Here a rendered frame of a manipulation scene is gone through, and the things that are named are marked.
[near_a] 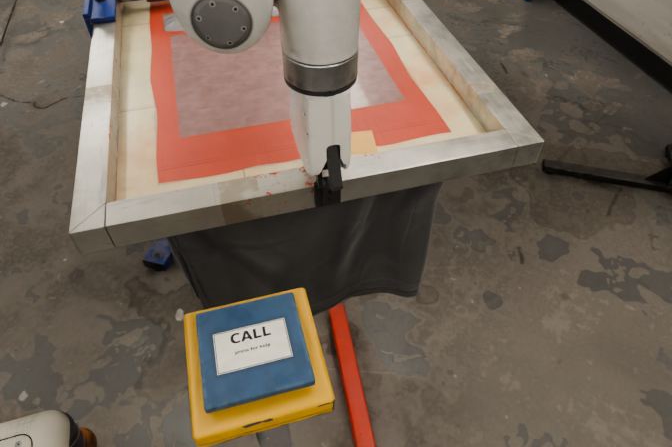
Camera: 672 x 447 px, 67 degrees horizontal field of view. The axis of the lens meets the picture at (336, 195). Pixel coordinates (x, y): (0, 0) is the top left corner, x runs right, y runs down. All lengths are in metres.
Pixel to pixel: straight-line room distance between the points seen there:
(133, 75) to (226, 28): 0.51
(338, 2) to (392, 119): 0.33
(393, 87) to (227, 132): 0.27
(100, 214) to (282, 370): 0.28
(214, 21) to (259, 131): 0.35
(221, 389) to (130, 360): 1.20
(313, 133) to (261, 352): 0.22
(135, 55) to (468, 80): 0.56
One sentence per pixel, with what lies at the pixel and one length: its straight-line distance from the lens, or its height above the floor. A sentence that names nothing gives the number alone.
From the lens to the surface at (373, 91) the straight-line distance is 0.81.
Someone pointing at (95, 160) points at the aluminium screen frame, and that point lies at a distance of 0.70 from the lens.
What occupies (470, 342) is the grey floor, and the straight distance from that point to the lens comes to 1.65.
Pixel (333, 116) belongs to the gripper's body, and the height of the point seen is 1.11.
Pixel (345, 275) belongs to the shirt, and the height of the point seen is 0.63.
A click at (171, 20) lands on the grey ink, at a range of 1.05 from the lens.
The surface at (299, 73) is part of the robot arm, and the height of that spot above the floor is 1.15.
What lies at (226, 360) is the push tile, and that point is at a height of 0.97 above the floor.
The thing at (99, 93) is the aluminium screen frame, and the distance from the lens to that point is 0.82.
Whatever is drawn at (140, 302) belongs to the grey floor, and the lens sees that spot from 1.78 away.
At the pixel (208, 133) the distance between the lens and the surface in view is 0.75.
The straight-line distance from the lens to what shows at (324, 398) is 0.50.
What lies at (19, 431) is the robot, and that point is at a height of 0.28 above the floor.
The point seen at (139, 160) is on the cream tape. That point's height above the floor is 0.96.
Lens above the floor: 1.42
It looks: 46 degrees down
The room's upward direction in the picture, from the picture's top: straight up
